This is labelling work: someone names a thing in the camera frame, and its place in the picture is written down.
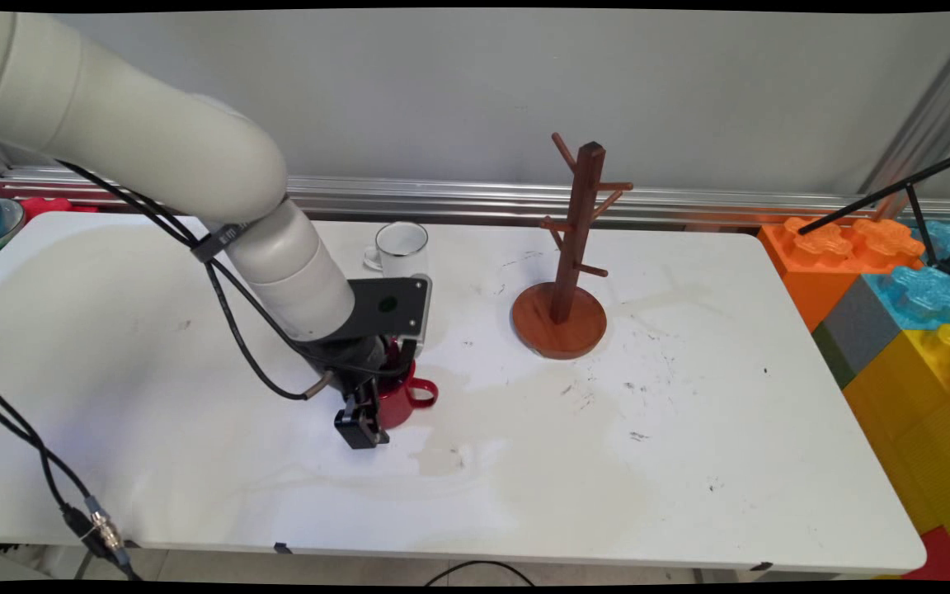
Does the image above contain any black velcro strap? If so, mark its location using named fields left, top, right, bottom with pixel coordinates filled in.
left=190, top=219, right=250, bottom=265

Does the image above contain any red ceramic mug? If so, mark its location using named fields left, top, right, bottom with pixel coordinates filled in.
left=372, top=340, right=440, bottom=431

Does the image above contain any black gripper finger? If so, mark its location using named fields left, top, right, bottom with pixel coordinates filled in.
left=391, top=337, right=420, bottom=376
left=334, top=394, right=391, bottom=450

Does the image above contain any blue giant building block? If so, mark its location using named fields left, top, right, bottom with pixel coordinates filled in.
left=863, top=221, right=950, bottom=332

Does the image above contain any black tripod stand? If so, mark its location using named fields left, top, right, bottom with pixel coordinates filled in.
left=797, top=146, right=950, bottom=281

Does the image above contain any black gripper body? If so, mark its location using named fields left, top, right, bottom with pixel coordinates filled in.
left=306, top=334, right=397, bottom=413

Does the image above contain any red giant building block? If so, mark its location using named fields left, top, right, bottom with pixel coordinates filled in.
left=902, top=526, right=950, bottom=583

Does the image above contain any black cable with metal connector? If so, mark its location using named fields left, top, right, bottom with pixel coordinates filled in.
left=0, top=357, right=144, bottom=583

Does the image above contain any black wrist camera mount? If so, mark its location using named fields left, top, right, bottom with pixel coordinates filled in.
left=335, top=274, right=434, bottom=344

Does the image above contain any aluminium rail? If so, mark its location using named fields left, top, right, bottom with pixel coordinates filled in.
left=0, top=165, right=950, bottom=229

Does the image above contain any red flat toy piece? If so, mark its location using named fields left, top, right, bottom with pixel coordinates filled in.
left=20, top=196, right=101, bottom=220

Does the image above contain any orange giant building block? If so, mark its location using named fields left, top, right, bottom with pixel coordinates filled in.
left=758, top=216, right=926, bottom=332

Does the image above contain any brown wooden mug tree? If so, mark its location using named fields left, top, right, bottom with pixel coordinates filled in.
left=512, top=132, right=635, bottom=361

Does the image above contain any black floor cable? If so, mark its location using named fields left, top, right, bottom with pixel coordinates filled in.
left=423, top=560, right=536, bottom=588

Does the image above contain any grey giant building block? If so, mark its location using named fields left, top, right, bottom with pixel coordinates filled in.
left=813, top=276, right=905, bottom=390

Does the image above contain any yellow giant building block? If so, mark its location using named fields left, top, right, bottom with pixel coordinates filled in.
left=842, top=323, right=950, bottom=580

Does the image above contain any white enamel mug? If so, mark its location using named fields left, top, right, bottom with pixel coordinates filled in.
left=363, top=221, right=430, bottom=280

